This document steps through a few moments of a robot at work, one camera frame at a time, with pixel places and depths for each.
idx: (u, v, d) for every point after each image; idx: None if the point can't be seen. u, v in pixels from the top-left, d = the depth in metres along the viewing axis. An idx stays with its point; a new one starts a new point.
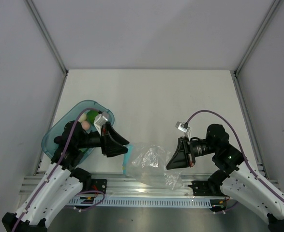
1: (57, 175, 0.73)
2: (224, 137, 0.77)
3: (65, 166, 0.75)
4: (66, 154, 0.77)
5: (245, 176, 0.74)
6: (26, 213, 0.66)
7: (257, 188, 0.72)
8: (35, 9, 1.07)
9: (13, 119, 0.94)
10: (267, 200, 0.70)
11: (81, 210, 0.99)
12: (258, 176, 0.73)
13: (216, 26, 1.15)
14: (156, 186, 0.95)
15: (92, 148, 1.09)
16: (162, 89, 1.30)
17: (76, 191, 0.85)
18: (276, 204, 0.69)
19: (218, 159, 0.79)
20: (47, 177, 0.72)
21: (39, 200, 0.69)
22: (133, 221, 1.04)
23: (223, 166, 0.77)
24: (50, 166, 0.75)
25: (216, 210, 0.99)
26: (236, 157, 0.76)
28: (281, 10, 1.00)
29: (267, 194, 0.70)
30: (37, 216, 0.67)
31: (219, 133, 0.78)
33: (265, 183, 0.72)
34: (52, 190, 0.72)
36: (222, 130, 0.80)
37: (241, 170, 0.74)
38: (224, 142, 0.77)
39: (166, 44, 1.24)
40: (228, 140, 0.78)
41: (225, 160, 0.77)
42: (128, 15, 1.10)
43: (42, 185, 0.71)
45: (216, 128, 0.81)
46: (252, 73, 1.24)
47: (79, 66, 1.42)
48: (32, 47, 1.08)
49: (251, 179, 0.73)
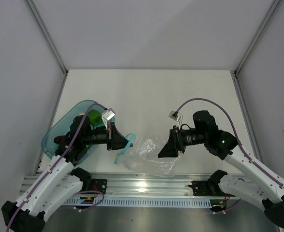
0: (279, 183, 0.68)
1: (60, 167, 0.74)
2: (209, 121, 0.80)
3: (68, 159, 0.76)
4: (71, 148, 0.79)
5: (239, 160, 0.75)
6: (26, 203, 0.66)
7: (252, 171, 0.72)
8: (34, 8, 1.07)
9: (13, 119, 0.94)
10: (262, 183, 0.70)
11: (81, 210, 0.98)
12: (252, 159, 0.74)
13: (216, 26, 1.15)
14: (156, 186, 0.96)
15: (92, 147, 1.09)
16: (162, 89, 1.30)
17: (76, 190, 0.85)
18: (271, 186, 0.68)
19: (211, 144, 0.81)
20: (50, 168, 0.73)
21: (40, 191, 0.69)
22: (133, 221, 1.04)
23: (216, 150, 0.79)
24: (53, 159, 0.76)
25: (216, 210, 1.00)
26: (230, 140, 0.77)
28: (281, 11, 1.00)
29: (261, 177, 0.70)
30: (36, 207, 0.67)
31: (204, 117, 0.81)
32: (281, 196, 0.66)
33: (259, 166, 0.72)
34: (54, 181, 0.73)
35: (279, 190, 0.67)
36: (207, 114, 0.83)
37: (234, 154, 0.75)
38: (211, 126, 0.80)
39: (166, 43, 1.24)
40: (214, 123, 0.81)
41: (216, 144, 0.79)
42: (128, 15, 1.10)
43: (45, 176, 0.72)
45: (201, 113, 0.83)
46: (252, 74, 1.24)
47: (79, 66, 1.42)
48: (32, 47, 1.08)
49: (245, 163, 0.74)
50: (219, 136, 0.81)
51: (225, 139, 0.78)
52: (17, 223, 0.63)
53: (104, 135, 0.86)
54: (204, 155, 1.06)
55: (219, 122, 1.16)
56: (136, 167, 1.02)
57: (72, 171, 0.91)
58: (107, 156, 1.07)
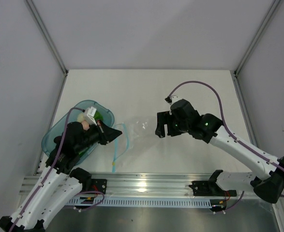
0: (266, 159, 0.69)
1: (51, 180, 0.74)
2: (186, 107, 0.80)
3: (59, 170, 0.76)
4: (61, 157, 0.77)
5: (225, 140, 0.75)
6: (21, 218, 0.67)
7: (238, 151, 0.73)
8: (35, 8, 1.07)
9: (13, 119, 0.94)
10: (250, 162, 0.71)
11: (81, 210, 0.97)
12: (237, 138, 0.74)
13: (216, 26, 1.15)
14: (156, 186, 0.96)
15: (92, 148, 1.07)
16: (162, 89, 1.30)
17: (76, 191, 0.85)
18: (259, 164, 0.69)
19: (193, 129, 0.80)
20: (41, 181, 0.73)
21: (33, 205, 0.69)
22: (133, 221, 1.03)
23: (200, 134, 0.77)
24: (45, 170, 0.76)
25: (216, 210, 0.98)
26: (214, 123, 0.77)
28: (281, 11, 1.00)
29: (248, 156, 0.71)
30: (32, 221, 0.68)
31: (181, 103, 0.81)
32: (269, 172, 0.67)
33: (245, 144, 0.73)
34: (47, 194, 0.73)
35: (266, 166, 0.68)
36: (182, 101, 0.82)
37: (219, 136, 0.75)
38: (188, 112, 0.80)
39: (166, 43, 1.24)
40: (191, 108, 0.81)
41: (199, 127, 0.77)
42: (128, 15, 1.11)
43: (37, 189, 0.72)
45: (177, 101, 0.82)
46: (252, 73, 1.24)
47: (79, 66, 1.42)
48: (32, 46, 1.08)
49: (231, 142, 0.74)
50: (200, 119, 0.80)
51: (208, 122, 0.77)
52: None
53: (97, 133, 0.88)
54: (204, 155, 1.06)
55: None
56: (136, 167, 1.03)
57: (72, 172, 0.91)
58: (107, 156, 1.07)
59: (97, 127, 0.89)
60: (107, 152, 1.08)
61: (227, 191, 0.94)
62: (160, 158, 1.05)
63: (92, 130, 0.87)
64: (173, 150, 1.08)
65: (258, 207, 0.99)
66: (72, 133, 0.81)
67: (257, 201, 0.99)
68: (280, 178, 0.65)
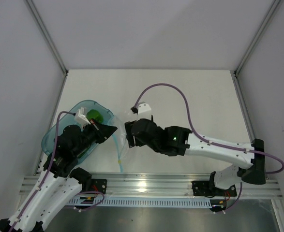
0: (243, 149, 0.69)
1: (49, 183, 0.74)
2: (148, 127, 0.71)
3: (57, 174, 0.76)
4: (59, 160, 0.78)
5: (199, 147, 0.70)
6: (19, 222, 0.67)
7: (215, 152, 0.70)
8: (35, 8, 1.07)
9: (13, 119, 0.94)
10: (230, 158, 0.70)
11: (81, 210, 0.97)
12: (210, 140, 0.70)
13: (216, 26, 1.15)
14: (157, 187, 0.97)
15: (92, 148, 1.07)
16: (162, 89, 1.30)
17: (76, 192, 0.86)
18: (238, 156, 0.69)
19: (165, 148, 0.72)
20: (38, 185, 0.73)
21: (31, 209, 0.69)
22: (133, 221, 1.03)
23: (173, 151, 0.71)
24: (42, 174, 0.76)
25: (216, 210, 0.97)
26: (181, 135, 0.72)
28: (281, 11, 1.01)
29: (227, 153, 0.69)
30: (29, 224, 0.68)
31: (141, 126, 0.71)
32: (250, 161, 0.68)
33: (218, 143, 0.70)
34: (45, 197, 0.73)
35: (245, 155, 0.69)
36: (141, 122, 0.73)
37: (191, 145, 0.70)
38: (152, 132, 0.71)
39: (166, 44, 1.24)
40: (152, 126, 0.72)
41: (170, 144, 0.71)
42: (128, 15, 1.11)
43: (35, 194, 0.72)
45: (137, 124, 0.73)
46: (252, 73, 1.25)
47: (79, 66, 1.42)
48: (32, 46, 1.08)
49: (205, 147, 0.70)
50: (167, 134, 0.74)
51: (176, 135, 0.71)
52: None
53: (93, 132, 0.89)
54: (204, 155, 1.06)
55: (219, 122, 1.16)
56: (136, 167, 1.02)
57: (71, 173, 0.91)
58: (107, 156, 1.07)
59: (91, 126, 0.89)
60: (107, 152, 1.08)
61: (226, 191, 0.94)
62: (160, 158, 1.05)
63: (88, 130, 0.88)
64: None
65: (258, 207, 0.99)
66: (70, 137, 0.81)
67: (257, 201, 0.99)
68: (262, 162, 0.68)
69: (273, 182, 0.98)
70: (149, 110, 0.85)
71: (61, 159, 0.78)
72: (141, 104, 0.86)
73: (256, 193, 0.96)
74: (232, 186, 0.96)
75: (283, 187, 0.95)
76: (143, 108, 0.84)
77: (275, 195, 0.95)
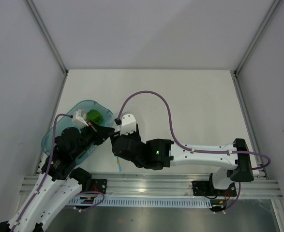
0: (225, 151, 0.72)
1: (47, 186, 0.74)
2: (129, 145, 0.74)
3: (55, 176, 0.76)
4: (57, 163, 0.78)
5: (183, 157, 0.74)
6: (18, 225, 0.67)
7: (198, 160, 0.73)
8: (35, 9, 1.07)
9: (13, 119, 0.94)
10: (215, 163, 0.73)
11: (81, 210, 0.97)
12: (192, 149, 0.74)
13: (216, 26, 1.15)
14: (156, 187, 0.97)
15: (92, 148, 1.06)
16: (162, 88, 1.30)
17: (76, 192, 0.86)
18: (222, 160, 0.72)
19: (149, 163, 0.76)
20: (37, 189, 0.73)
21: (30, 211, 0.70)
22: (133, 221, 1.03)
23: (158, 165, 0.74)
24: (40, 177, 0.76)
25: (216, 210, 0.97)
26: (163, 147, 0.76)
28: (281, 10, 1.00)
29: (211, 159, 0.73)
30: (29, 227, 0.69)
31: (123, 144, 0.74)
32: (234, 162, 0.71)
33: (201, 150, 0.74)
34: (44, 200, 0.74)
35: (229, 157, 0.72)
36: (122, 140, 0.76)
37: (176, 157, 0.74)
38: (134, 150, 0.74)
39: (166, 44, 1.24)
40: (134, 144, 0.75)
41: (155, 158, 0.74)
42: (128, 15, 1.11)
43: (33, 197, 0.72)
45: (118, 142, 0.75)
46: (252, 73, 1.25)
47: (79, 66, 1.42)
48: (32, 47, 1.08)
49: (189, 156, 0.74)
50: (150, 149, 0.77)
51: (159, 149, 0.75)
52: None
53: (91, 134, 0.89)
54: None
55: (219, 122, 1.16)
56: (136, 167, 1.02)
57: (71, 173, 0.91)
58: (107, 156, 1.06)
59: (90, 127, 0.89)
60: (107, 152, 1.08)
61: (226, 191, 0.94)
62: None
63: (86, 132, 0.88)
64: None
65: (258, 207, 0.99)
66: (68, 138, 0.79)
67: (258, 201, 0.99)
68: (246, 161, 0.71)
69: (273, 182, 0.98)
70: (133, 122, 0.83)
71: (59, 162, 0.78)
72: (125, 114, 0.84)
73: (256, 193, 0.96)
74: (232, 186, 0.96)
75: (283, 187, 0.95)
76: (127, 119, 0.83)
77: (275, 195, 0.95)
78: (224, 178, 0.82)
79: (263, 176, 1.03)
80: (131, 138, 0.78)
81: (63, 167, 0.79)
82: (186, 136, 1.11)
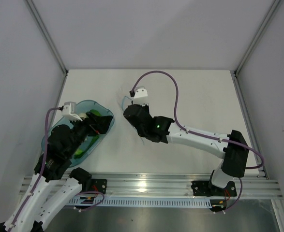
0: (217, 138, 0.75)
1: (41, 188, 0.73)
2: (139, 112, 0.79)
3: (48, 178, 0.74)
4: (50, 163, 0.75)
5: (178, 135, 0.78)
6: (14, 227, 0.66)
7: (191, 140, 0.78)
8: (35, 9, 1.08)
9: (13, 119, 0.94)
10: (204, 145, 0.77)
11: (81, 210, 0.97)
12: (187, 129, 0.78)
13: (216, 26, 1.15)
14: (156, 186, 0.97)
15: (92, 148, 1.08)
16: (162, 88, 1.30)
17: (76, 192, 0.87)
18: (212, 145, 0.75)
19: (150, 134, 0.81)
20: (30, 191, 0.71)
21: (25, 214, 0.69)
22: (133, 221, 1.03)
23: (157, 137, 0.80)
24: (33, 178, 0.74)
25: (216, 210, 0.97)
26: (164, 124, 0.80)
28: (281, 11, 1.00)
29: (201, 141, 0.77)
30: (25, 229, 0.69)
31: (133, 110, 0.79)
32: (222, 149, 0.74)
33: (195, 132, 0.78)
34: (38, 201, 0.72)
35: (219, 144, 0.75)
36: (134, 107, 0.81)
37: (171, 132, 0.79)
38: (142, 118, 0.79)
39: (166, 44, 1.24)
40: (142, 114, 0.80)
41: (156, 131, 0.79)
42: (128, 15, 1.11)
43: (27, 198, 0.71)
45: (129, 108, 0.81)
46: (252, 73, 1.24)
47: (80, 66, 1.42)
48: (32, 47, 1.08)
49: (183, 136, 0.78)
50: (153, 123, 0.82)
51: (160, 123, 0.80)
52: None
53: (84, 128, 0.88)
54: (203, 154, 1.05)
55: (218, 122, 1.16)
56: (136, 167, 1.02)
57: (72, 173, 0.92)
58: (107, 155, 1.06)
59: (81, 122, 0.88)
60: (106, 152, 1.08)
61: (226, 191, 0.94)
62: (160, 157, 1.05)
63: (79, 127, 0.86)
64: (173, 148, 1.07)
65: (258, 207, 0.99)
66: (59, 137, 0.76)
67: (258, 201, 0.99)
68: (234, 152, 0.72)
69: (273, 182, 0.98)
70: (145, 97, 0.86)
71: (52, 161, 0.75)
72: (139, 88, 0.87)
73: (256, 193, 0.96)
74: (232, 186, 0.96)
75: (283, 187, 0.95)
76: (140, 93, 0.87)
77: (275, 195, 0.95)
78: (220, 173, 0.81)
79: (263, 176, 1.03)
80: (141, 108, 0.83)
81: (56, 167, 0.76)
82: None
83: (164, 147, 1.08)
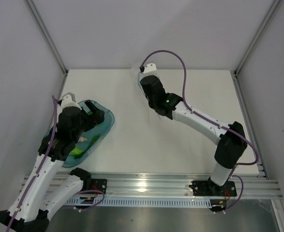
0: (217, 124, 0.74)
1: (47, 168, 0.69)
2: (155, 83, 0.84)
3: (54, 157, 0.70)
4: (55, 142, 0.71)
5: (183, 112, 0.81)
6: (19, 211, 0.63)
7: (194, 120, 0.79)
8: (35, 8, 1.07)
9: (13, 119, 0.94)
10: (204, 129, 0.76)
11: (82, 210, 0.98)
12: (192, 109, 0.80)
13: (216, 26, 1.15)
14: (156, 186, 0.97)
15: (92, 148, 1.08)
16: (163, 87, 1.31)
17: (77, 188, 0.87)
18: (211, 129, 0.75)
19: (157, 106, 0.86)
20: (36, 171, 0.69)
21: (31, 196, 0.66)
22: (133, 221, 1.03)
23: (163, 111, 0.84)
24: (38, 160, 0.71)
25: (216, 210, 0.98)
26: (173, 101, 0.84)
28: (281, 11, 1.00)
29: (202, 123, 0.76)
30: (32, 212, 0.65)
31: (151, 79, 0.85)
32: (219, 135, 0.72)
33: (199, 114, 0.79)
34: (44, 183, 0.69)
35: (217, 130, 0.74)
36: (152, 78, 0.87)
37: (177, 108, 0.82)
38: (156, 90, 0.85)
39: (166, 44, 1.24)
40: (158, 86, 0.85)
41: (164, 106, 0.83)
42: (127, 15, 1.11)
43: (33, 180, 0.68)
45: (147, 78, 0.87)
46: (252, 73, 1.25)
47: (80, 66, 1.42)
48: (32, 47, 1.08)
49: (187, 114, 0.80)
50: (166, 97, 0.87)
51: (168, 99, 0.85)
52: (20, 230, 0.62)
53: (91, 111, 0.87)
54: (203, 154, 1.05)
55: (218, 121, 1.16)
56: (136, 167, 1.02)
57: (73, 171, 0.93)
58: (106, 155, 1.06)
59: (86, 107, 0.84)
60: (107, 151, 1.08)
61: (226, 191, 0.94)
62: (160, 156, 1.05)
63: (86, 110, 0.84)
64: (173, 148, 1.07)
65: (258, 207, 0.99)
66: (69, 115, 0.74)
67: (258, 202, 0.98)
68: (230, 140, 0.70)
69: (273, 182, 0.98)
70: (154, 71, 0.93)
71: (57, 141, 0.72)
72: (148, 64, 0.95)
73: (257, 193, 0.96)
74: (231, 186, 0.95)
75: (283, 187, 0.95)
76: (149, 67, 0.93)
77: (275, 195, 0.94)
78: (218, 167, 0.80)
79: (263, 176, 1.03)
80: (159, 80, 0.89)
81: (62, 147, 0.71)
82: (186, 132, 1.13)
83: (164, 147, 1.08)
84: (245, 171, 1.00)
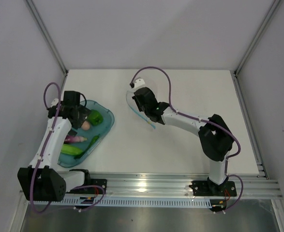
0: (197, 118, 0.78)
1: (61, 124, 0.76)
2: (146, 94, 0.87)
3: (65, 115, 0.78)
4: (62, 108, 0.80)
5: (169, 115, 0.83)
6: (42, 161, 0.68)
7: (179, 120, 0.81)
8: (35, 9, 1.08)
9: (13, 119, 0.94)
10: (187, 125, 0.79)
11: (81, 210, 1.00)
12: (177, 110, 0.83)
13: (216, 26, 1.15)
14: (156, 186, 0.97)
15: (92, 148, 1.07)
16: (163, 87, 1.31)
17: (80, 178, 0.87)
18: (193, 124, 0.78)
19: (150, 114, 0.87)
20: (51, 127, 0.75)
21: (50, 148, 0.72)
22: (133, 221, 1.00)
23: (156, 118, 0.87)
24: (50, 121, 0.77)
25: (216, 210, 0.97)
26: (162, 106, 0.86)
28: (280, 11, 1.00)
29: (186, 121, 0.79)
30: (52, 163, 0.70)
31: (142, 90, 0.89)
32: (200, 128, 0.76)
33: (184, 114, 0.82)
34: (60, 138, 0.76)
35: (199, 123, 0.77)
36: (144, 89, 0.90)
37: (165, 112, 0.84)
38: (148, 99, 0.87)
39: (166, 44, 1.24)
40: (151, 96, 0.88)
41: (155, 113, 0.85)
42: (127, 15, 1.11)
43: (49, 135, 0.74)
45: (140, 89, 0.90)
46: (252, 73, 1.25)
47: (80, 66, 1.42)
48: (32, 47, 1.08)
49: (173, 115, 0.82)
50: (156, 105, 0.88)
51: (159, 106, 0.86)
52: (45, 179, 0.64)
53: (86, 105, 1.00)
54: (203, 154, 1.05)
55: None
56: (136, 167, 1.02)
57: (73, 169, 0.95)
58: (106, 155, 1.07)
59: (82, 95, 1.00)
60: (107, 151, 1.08)
61: (226, 191, 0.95)
62: (160, 156, 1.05)
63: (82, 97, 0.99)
64: (173, 148, 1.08)
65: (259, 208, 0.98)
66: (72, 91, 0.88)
67: (259, 202, 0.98)
68: (210, 131, 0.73)
69: (273, 182, 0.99)
70: (143, 85, 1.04)
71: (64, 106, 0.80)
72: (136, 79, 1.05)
73: (256, 193, 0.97)
74: (231, 186, 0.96)
75: (283, 187, 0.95)
76: (138, 82, 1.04)
77: (275, 196, 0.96)
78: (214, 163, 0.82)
79: (263, 176, 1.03)
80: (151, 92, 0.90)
81: (69, 113, 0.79)
82: (186, 132, 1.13)
83: (164, 147, 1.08)
84: (245, 171, 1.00)
